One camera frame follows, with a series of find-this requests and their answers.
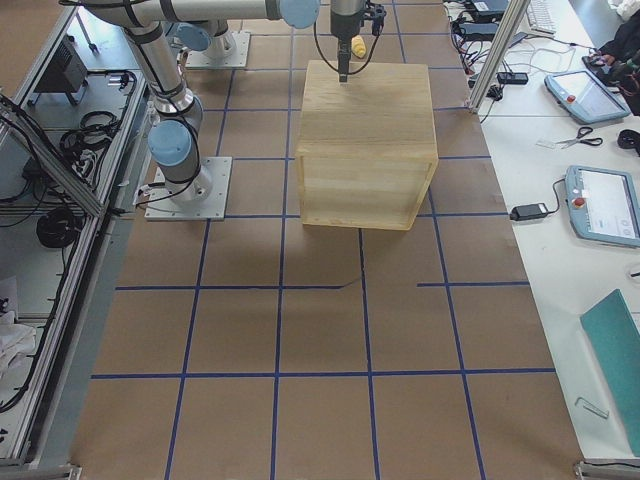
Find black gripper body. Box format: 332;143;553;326
337;39;352;75

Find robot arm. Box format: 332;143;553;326
313;0;386;83
80;1;320;205

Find wooden drawer cabinet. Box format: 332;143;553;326
295;60;438;231

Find toy bread loaf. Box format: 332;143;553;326
351;35;367;59

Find black power adapter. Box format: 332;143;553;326
509;203;550;222

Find blue teach pendant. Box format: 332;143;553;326
565;165;639;248
544;70;631;125

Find black scissors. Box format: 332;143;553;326
557;126;603;149

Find teal folder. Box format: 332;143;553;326
580;289;639;456

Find metal allen key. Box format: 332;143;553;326
575;396;610;420

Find white crumpled cloth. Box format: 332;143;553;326
0;277;39;381

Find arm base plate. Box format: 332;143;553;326
144;157;233;221
186;30;251;70

